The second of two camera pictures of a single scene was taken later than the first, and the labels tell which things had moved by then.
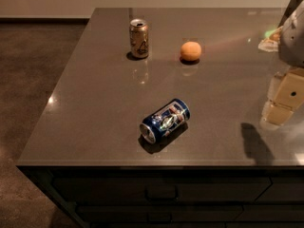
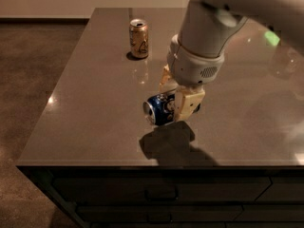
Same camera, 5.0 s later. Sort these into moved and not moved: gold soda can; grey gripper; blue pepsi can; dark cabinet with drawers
Moved: blue pepsi can; grey gripper
Not moved: gold soda can; dark cabinet with drawers
